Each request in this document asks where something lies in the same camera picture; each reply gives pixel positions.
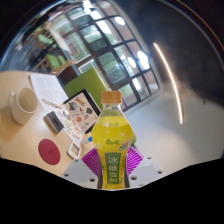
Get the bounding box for white printed paper sheets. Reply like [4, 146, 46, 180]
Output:
[28, 72, 69, 113]

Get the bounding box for yellow drink bottle orange cap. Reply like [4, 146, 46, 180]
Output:
[90, 90, 135, 190]

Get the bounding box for small dark grey box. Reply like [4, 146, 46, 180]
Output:
[42, 110, 65, 134]

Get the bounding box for white ceramic mug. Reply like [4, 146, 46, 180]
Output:
[7, 86, 40, 126]

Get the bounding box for wooden chairs with green seats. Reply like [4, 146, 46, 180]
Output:
[24, 23, 78, 76]

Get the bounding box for green padded bench backrest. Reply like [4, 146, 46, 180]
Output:
[63, 67, 109, 108]

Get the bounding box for flat round red coaster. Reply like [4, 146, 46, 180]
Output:
[37, 138, 62, 166]

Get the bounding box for long curved ceiling light strip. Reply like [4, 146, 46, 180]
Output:
[152, 42, 185, 125]

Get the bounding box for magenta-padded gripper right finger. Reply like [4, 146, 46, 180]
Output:
[123, 145, 165, 189]

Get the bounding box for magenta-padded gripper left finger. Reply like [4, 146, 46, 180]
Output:
[60, 147, 102, 190]

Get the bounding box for small blue-capped white tube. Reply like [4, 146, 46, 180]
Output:
[81, 135, 94, 146]

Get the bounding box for black tablet with pictures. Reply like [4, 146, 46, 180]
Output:
[61, 88, 103, 134]

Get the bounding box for small white flat device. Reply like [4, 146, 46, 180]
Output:
[66, 141, 82, 160]

